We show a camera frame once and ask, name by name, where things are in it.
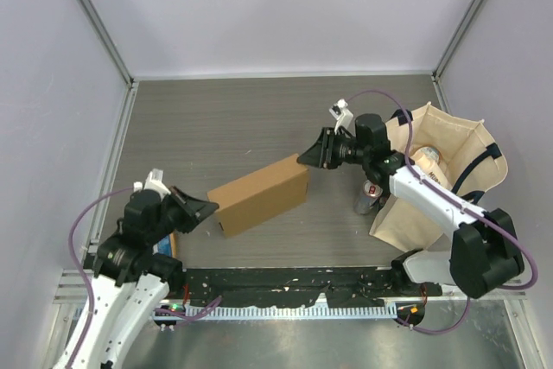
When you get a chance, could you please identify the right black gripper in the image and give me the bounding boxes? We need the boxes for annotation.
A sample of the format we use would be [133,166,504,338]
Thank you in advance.
[296,128,369,170]

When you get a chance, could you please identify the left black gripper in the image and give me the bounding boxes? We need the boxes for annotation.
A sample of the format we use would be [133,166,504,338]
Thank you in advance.
[148,185,219,243]

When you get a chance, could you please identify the brown cardboard box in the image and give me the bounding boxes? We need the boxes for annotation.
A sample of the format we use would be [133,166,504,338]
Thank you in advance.
[207,154,310,238]

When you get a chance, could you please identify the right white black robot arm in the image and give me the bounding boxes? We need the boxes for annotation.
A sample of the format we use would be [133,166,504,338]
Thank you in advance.
[297,114,524,299]

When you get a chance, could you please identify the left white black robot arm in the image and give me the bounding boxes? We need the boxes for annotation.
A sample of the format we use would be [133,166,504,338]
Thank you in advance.
[56,183,219,368]

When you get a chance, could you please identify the yellow sponge with blue label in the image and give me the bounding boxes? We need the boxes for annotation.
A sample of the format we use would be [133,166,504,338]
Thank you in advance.
[154,232,177,258]

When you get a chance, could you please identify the silver red drink can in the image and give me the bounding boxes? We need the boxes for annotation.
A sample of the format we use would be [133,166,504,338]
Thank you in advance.
[353,180,389,215]

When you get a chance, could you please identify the peach tube in bag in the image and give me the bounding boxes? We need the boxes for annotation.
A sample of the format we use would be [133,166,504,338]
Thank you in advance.
[410,146,450,188]

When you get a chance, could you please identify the beige canvas tote bag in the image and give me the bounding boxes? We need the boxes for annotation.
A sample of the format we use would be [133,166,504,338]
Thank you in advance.
[369,104,508,251]

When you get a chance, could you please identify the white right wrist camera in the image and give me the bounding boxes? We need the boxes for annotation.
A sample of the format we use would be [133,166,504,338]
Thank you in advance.
[329,99,353,134]

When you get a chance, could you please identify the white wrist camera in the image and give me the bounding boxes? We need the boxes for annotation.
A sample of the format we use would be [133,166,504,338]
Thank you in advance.
[133,169,170,199]
[329,99,353,134]

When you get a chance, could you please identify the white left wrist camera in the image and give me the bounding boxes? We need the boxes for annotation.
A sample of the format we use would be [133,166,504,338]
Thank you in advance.
[133,169,170,199]

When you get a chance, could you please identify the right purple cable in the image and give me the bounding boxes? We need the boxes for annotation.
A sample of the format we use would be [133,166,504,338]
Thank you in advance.
[345,90,539,335]

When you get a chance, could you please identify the purple cable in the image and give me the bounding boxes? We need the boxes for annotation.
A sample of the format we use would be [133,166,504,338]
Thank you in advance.
[345,90,539,335]
[64,186,226,369]

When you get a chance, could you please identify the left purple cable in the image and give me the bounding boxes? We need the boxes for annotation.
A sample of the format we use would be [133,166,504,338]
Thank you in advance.
[64,186,226,369]

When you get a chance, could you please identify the perforated cable duct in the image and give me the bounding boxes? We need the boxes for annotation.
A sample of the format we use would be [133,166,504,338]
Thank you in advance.
[150,302,398,321]

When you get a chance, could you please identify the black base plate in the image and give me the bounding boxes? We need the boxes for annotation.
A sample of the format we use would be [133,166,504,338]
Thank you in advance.
[170,266,442,309]

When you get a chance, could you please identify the aluminium frame rail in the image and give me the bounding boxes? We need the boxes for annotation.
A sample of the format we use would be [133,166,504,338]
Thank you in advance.
[53,270,527,304]

